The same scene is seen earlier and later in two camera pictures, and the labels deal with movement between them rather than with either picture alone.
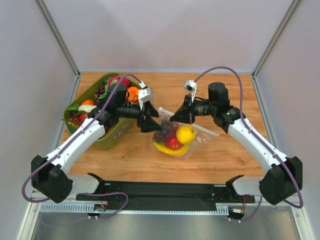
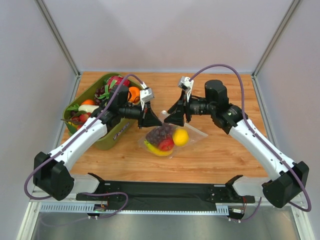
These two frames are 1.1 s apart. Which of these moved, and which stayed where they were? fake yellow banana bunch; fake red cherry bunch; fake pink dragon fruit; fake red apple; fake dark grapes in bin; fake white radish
Moved: fake yellow banana bunch; fake red apple
Stayed: fake pink dragon fruit; fake dark grapes in bin; fake red cherry bunch; fake white radish
